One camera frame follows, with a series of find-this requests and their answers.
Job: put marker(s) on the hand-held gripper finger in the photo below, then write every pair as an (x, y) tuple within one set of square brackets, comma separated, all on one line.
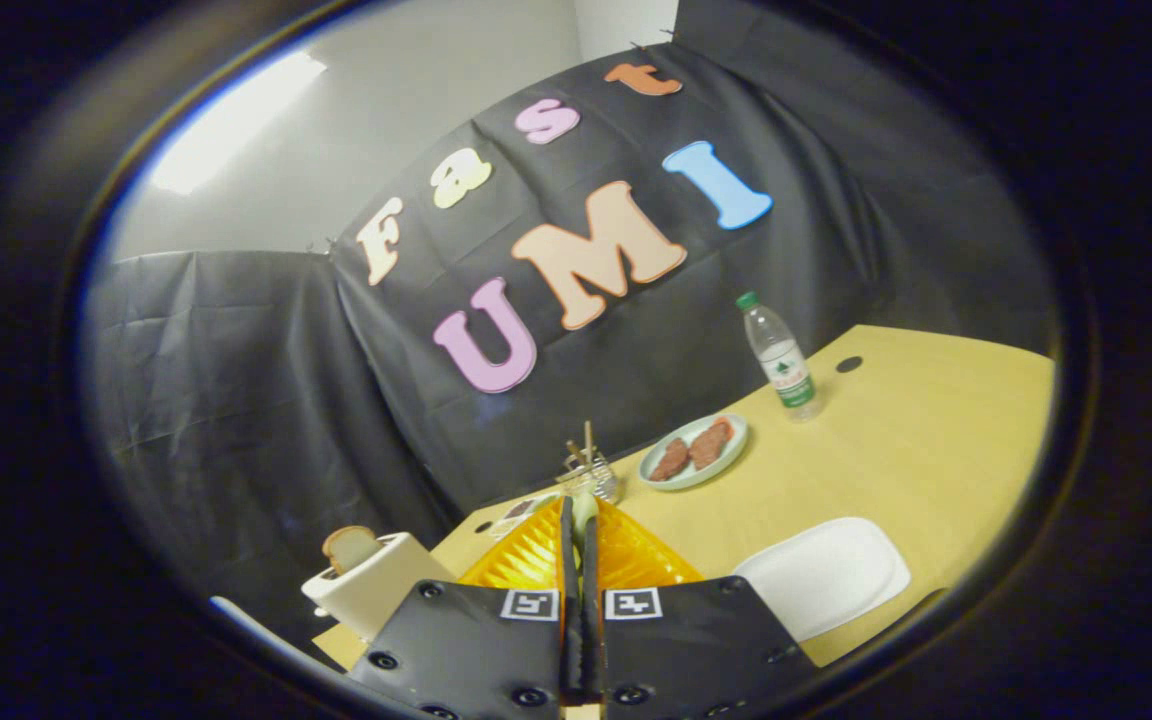
[(569, 640), (591, 620)]

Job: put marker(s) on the white divided condiment dish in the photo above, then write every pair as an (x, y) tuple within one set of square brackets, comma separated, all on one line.
[(521, 508)]

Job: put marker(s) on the metal mesh utensil holder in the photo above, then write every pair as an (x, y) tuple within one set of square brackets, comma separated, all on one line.
[(602, 481)]

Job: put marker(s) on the brown wooden stick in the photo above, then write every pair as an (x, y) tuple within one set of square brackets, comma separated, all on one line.
[(576, 452)]

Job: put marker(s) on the brown meat patty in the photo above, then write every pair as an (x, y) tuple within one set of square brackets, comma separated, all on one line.
[(669, 460), (711, 444)]

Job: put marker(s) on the light wooden stick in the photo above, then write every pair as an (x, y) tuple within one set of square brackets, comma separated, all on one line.
[(589, 442)]

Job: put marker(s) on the white toaster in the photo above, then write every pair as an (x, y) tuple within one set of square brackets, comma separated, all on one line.
[(376, 590)]

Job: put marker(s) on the pale green plate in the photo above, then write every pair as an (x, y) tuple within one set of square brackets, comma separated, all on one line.
[(731, 455)]

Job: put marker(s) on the white rounded square plate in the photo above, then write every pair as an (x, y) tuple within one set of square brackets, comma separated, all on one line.
[(826, 575)]

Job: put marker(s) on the toasted bread slice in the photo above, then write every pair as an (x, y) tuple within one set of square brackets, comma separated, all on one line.
[(348, 545)]

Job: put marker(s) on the clear plastic water bottle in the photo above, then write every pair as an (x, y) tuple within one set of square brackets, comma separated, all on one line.
[(784, 365)]

